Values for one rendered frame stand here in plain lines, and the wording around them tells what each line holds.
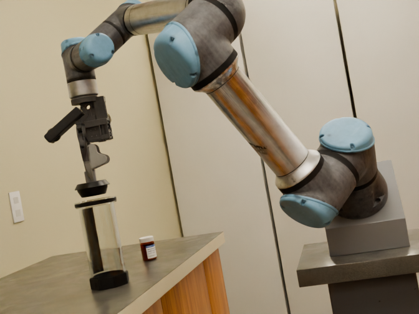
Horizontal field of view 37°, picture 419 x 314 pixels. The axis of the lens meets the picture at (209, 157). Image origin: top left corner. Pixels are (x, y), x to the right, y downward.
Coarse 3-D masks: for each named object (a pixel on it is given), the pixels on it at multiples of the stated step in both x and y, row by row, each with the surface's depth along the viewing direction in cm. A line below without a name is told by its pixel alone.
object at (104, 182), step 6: (90, 180) 160; (96, 180) 161; (102, 180) 160; (78, 186) 159; (84, 186) 158; (90, 186) 157; (96, 186) 157; (102, 186) 159; (78, 192) 160; (84, 192) 158; (90, 192) 158; (96, 192) 158; (102, 192) 160
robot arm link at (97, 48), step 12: (108, 24) 153; (96, 36) 148; (108, 36) 152; (120, 36) 154; (72, 48) 156; (84, 48) 148; (96, 48) 148; (108, 48) 149; (72, 60) 155; (84, 60) 150; (96, 60) 148; (108, 60) 150
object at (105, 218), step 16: (80, 208) 157; (96, 208) 157; (112, 208) 160; (96, 224) 157; (112, 224) 159; (96, 240) 157; (112, 240) 158; (96, 256) 158; (112, 256) 158; (96, 272) 158; (112, 272) 158
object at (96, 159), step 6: (90, 144) 159; (90, 150) 159; (96, 150) 159; (90, 156) 159; (96, 156) 159; (102, 156) 159; (84, 162) 158; (90, 162) 158; (96, 162) 159; (102, 162) 159; (90, 168) 158; (90, 174) 159
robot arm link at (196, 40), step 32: (160, 32) 120; (192, 32) 117; (224, 32) 121; (160, 64) 123; (192, 64) 116; (224, 64) 120; (224, 96) 123; (256, 96) 125; (256, 128) 125; (288, 128) 129; (288, 160) 128; (320, 160) 130; (288, 192) 130; (320, 192) 129; (320, 224) 131
